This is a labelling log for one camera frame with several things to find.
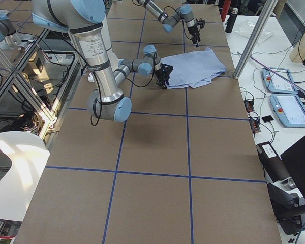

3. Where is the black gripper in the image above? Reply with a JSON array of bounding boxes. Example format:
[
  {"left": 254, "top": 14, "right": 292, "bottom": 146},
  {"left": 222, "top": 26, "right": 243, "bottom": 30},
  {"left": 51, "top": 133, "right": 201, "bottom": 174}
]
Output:
[
  {"left": 154, "top": 64, "right": 173, "bottom": 89},
  {"left": 188, "top": 25, "right": 201, "bottom": 47}
]

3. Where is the light blue striped shirt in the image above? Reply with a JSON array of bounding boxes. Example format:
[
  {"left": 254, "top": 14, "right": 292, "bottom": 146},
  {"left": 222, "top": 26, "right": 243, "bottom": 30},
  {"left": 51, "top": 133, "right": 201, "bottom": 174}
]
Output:
[{"left": 161, "top": 47, "right": 226, "bottom": 89}]

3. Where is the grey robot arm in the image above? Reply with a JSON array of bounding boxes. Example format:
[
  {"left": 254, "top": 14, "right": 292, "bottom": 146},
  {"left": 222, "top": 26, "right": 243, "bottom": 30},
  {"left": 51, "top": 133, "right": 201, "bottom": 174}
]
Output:
[
  {"left": 136, "top": 0, "right": 205, "bottom": 47},
  {"left": 32, "top": 1, "right": 173, "bottom": 122}
]

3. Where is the black water bottle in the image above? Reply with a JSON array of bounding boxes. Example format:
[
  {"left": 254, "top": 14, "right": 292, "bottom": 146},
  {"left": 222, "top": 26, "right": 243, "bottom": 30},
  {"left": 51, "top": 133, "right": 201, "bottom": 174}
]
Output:
[{"left": 225, "top": 8, "right": 239, "bottom": 33}]

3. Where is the clear plastic bag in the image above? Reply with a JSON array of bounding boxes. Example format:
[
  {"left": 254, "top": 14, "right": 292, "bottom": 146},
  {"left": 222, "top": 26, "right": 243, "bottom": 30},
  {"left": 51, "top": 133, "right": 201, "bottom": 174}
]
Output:
[{"left": 233, "top": 19, "right": 277, "bottom": 46}]

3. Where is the upper teach pendant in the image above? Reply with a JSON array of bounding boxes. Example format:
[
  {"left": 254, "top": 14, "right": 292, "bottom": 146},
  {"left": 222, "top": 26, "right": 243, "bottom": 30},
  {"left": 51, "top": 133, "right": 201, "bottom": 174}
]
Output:
[{"left": 261, "top": 67, "right": 298, "bottom": 94}]

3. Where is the teach pendant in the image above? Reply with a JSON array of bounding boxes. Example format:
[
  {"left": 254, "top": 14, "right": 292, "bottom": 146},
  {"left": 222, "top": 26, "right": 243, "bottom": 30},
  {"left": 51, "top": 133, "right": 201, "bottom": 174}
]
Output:
[
  {"left": 270, "top": 94, "right": 305, "bottom": 128},
  {"left": 261, "top": 67, "right": 298, "bottom": 94}
]

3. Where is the lower teach pendant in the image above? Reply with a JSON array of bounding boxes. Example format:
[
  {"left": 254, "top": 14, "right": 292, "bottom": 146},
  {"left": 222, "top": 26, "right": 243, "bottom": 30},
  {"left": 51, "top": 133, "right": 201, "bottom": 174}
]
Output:
[{"left": 270, "top": 94, "right": 305, "bottom": 128}]

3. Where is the black monitor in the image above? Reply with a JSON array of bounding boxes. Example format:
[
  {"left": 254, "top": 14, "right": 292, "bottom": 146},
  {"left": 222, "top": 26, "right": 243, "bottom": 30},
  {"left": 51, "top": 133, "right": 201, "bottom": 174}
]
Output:
[{"left": 281, "top": 136, "right": 305, "bottom": 198}]

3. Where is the white curved chair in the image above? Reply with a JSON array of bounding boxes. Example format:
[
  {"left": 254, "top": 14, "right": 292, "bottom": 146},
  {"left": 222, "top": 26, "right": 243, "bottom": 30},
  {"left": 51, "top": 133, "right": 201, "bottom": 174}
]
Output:
[{"left": 0, "top": 131, "right": 50, "bottom": 222}]

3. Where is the black camera cable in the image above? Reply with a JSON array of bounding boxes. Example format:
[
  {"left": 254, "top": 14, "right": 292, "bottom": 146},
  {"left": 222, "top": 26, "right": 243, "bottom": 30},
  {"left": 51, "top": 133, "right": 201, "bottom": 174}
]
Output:
[
  {"left": 90, "top": 54, "right": 158, "bottom": 127},
  {"left": 162, "top": 6, "right": 186, "bottom": 44}
]

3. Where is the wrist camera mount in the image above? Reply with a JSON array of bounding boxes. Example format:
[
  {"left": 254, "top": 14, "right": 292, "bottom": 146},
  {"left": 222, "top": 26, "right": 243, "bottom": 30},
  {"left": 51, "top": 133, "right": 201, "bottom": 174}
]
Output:
[{"left": 195, "top": 18, "right": 205, "bottom": 32}]

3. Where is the grey aluminium frame post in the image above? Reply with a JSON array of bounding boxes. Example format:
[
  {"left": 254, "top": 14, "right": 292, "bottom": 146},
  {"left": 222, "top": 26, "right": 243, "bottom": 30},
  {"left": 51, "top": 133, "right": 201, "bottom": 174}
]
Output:
[{"left": 233, "top": 0, "right": 278, "bottom": 80}]

